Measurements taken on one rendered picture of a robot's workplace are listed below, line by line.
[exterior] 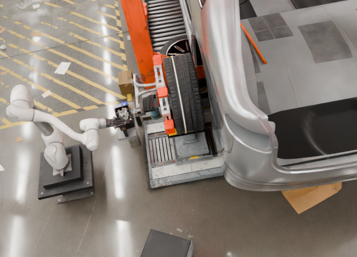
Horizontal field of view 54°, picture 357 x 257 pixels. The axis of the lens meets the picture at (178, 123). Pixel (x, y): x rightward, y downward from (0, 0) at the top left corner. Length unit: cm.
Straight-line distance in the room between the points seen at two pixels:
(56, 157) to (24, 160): 97
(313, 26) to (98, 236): 264
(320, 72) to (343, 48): 29
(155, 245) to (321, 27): 226
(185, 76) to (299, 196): 155
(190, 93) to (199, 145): 87
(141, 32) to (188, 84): 69
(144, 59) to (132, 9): 53
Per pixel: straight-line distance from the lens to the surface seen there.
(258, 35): 316
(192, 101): 263
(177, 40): 402
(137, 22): 299
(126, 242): 330
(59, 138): 332
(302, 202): 340
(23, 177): 401
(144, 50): 318
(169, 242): 287
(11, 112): 282
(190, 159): 337
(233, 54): 198
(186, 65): 271
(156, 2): 513
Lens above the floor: 303
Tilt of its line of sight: 52 degrees down
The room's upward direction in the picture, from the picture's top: 10 degrees counter-clockwise
